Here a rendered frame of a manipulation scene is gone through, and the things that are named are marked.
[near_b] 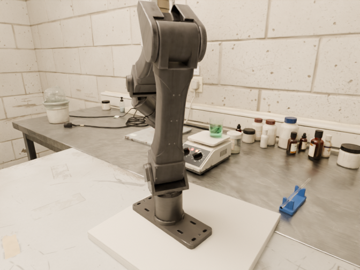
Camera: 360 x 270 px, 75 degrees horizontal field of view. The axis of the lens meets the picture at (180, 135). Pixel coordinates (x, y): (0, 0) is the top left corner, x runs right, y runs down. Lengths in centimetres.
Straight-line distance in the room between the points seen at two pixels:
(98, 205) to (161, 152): 28
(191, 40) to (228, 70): 90
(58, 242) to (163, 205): 23
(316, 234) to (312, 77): 72
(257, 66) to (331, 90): 33
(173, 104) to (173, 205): 22
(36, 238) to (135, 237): 22
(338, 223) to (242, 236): 25
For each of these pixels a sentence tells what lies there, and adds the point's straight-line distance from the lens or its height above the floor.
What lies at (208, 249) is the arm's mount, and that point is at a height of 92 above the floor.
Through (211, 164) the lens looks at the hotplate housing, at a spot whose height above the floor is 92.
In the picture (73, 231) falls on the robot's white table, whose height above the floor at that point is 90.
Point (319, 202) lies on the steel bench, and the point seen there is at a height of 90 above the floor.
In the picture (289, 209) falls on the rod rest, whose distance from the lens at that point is 67.
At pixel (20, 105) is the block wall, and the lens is 298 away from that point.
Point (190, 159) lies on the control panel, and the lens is 81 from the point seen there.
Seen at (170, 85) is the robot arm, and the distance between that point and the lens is 40.
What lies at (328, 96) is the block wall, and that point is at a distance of 117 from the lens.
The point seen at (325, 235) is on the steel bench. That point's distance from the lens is 64.
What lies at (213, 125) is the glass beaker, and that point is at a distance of 85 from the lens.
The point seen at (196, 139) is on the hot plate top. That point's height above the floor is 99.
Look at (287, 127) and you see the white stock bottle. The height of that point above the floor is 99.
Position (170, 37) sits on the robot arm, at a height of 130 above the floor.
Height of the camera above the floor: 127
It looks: 18 degrees down
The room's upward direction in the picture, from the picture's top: straight up
